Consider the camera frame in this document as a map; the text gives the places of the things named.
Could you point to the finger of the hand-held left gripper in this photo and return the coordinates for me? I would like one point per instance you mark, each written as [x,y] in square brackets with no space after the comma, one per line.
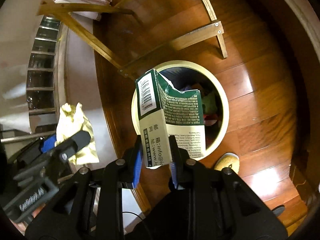
[77,139]
[48,143]

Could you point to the yellow paper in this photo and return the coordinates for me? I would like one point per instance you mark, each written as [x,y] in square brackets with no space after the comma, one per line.
[72,122]

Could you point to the metal window grille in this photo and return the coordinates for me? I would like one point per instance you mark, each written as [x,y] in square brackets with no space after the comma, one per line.
[42,80]

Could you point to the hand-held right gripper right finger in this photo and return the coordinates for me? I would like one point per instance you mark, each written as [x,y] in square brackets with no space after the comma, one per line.
[174,176]

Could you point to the purple packet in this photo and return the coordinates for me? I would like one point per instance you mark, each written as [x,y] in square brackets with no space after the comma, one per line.
[187,88]

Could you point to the green and white carton box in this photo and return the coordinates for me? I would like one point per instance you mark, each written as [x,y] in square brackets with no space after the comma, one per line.
[152,130]

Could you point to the round cream-rimmed bin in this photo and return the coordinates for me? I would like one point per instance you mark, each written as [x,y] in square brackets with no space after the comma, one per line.
[224,110]

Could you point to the yellow slipper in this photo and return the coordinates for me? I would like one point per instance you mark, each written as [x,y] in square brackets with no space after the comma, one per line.
[227,163]

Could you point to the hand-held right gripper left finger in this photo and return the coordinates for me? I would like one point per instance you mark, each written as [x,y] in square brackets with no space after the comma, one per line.
[137,166]

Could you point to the wooden table leg frame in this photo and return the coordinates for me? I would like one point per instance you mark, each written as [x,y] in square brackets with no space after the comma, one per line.
[82,33]

